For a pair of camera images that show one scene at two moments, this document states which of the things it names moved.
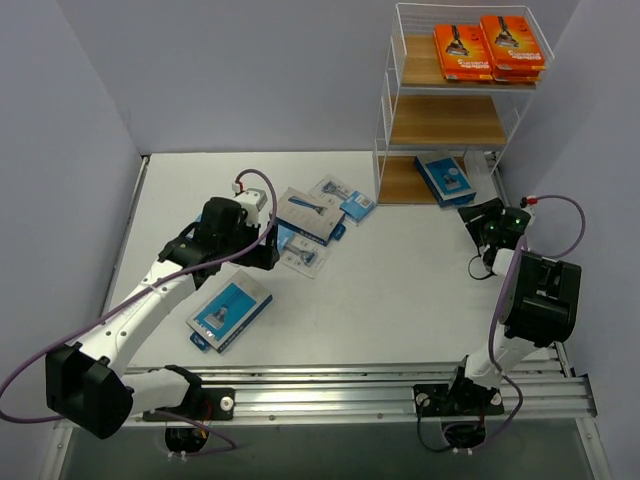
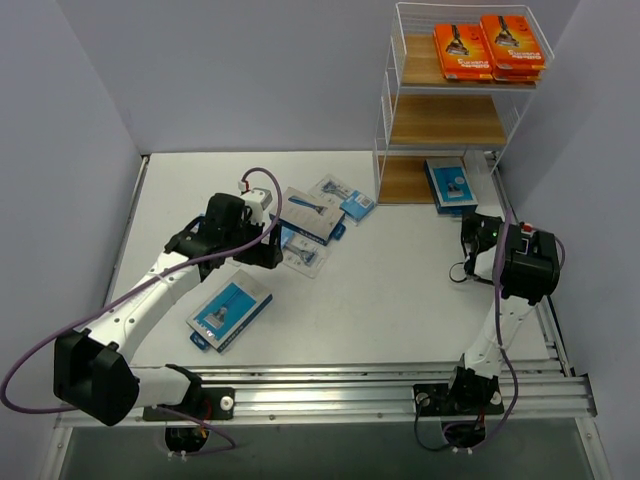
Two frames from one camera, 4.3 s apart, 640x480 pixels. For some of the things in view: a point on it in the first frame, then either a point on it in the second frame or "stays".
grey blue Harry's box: [227, 312] stays
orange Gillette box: [464, 52] stays
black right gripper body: [480, 215] → [476, 230]
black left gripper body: [267, 248] stays
